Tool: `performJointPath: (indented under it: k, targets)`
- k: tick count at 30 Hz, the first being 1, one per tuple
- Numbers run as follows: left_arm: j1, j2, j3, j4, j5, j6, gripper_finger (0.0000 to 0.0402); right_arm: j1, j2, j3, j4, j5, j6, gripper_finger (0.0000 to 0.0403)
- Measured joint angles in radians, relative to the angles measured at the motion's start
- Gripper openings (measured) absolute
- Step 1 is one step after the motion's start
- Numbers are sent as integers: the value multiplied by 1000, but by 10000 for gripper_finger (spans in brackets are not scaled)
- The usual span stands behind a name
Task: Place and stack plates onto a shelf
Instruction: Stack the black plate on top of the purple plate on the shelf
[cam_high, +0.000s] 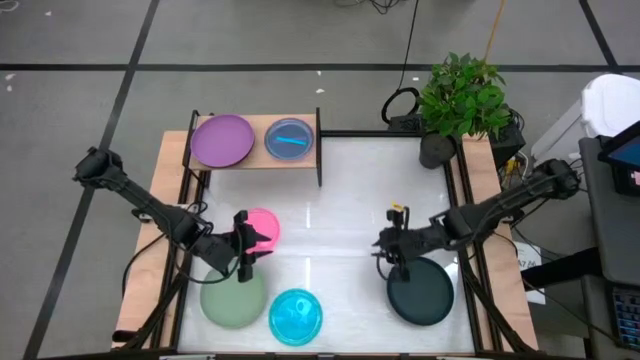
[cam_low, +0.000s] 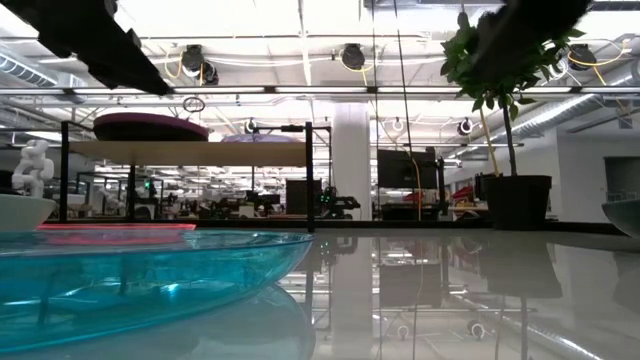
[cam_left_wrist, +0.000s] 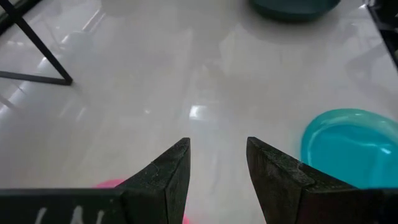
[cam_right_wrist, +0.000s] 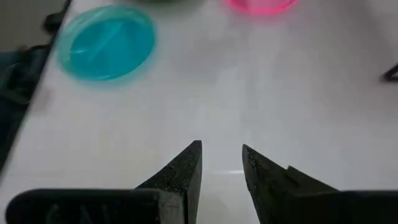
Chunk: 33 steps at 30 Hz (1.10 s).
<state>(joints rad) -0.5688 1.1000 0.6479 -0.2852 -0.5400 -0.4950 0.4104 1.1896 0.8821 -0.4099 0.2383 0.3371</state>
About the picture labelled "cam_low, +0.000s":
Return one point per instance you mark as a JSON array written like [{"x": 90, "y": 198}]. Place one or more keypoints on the light green plate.
[{"x": 22, "y": 212}]

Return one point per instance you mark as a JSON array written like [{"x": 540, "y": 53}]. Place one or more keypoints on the wooden shelf with black frame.
[{"x": 200, "y": 152}]

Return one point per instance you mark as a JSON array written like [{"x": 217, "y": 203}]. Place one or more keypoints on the transparent teal plate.
[{"x": 125, "y": 290}]

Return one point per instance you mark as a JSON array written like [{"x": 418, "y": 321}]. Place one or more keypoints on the black cabinet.
[{"x": 302, "y": 197}]

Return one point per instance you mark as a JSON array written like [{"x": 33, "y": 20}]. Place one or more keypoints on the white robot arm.
[{"x": 32, "y": 170}]

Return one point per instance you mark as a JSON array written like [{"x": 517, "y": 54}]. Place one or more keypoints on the black metal rack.
[{"x": 292, "y": 128}]

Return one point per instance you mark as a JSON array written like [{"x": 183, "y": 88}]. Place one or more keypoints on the green leafy plant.
[{"x": 462, "y": 60}]

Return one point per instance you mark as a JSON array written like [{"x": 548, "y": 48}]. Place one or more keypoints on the transparent pink plate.
[{"x": 115, "y": 226}]

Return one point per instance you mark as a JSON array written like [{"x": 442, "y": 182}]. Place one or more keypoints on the white square pillar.
[{"x": 351, "y": 160}]

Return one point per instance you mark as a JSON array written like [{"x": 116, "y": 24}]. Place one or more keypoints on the black computer monitor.
[{"x": 407, "y": 170}]

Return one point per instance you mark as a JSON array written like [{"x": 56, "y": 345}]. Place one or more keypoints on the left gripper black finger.
[{"x": 125, "y": 65}]

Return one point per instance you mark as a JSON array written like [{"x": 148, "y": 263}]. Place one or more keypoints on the dark teal plate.
[{"x": 625, "y": 215}]

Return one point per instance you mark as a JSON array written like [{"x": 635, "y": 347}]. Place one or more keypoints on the black plant pot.
[{"x": 517, "y": 202}]

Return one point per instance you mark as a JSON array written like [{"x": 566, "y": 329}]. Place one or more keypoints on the purple plate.
[{"x": 150, "y": 129}]

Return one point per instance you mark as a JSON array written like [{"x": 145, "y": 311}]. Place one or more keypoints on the silver ventilation duct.
[{"x": 575, "y": 107}]

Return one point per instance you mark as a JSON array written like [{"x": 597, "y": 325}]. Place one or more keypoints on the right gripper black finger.
[{"x": 500, "y": 47}]

